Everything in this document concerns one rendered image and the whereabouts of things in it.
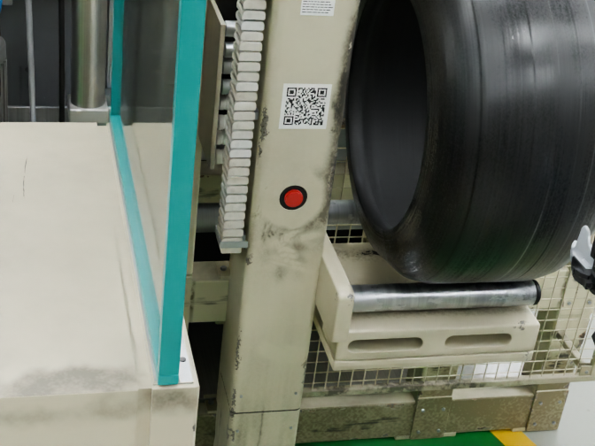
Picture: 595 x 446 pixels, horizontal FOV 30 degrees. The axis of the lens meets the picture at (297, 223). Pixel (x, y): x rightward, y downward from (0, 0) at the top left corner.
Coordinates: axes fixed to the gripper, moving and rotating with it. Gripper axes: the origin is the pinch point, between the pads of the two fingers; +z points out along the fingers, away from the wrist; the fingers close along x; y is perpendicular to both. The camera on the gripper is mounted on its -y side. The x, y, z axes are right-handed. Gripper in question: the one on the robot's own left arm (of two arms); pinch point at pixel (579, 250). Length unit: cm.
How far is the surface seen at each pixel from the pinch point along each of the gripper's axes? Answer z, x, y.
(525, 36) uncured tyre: 14.2, 6.8, 27.0
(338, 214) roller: 52, 20, -17
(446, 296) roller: 24.3, 8.1, -19.7
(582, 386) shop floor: 116, -79, -100
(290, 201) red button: 29.4, 34.8, -4.3
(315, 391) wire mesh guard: 79, 12, -73
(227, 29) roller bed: 69, 39, 13
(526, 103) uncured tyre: 9.6, 7.2, 18.7
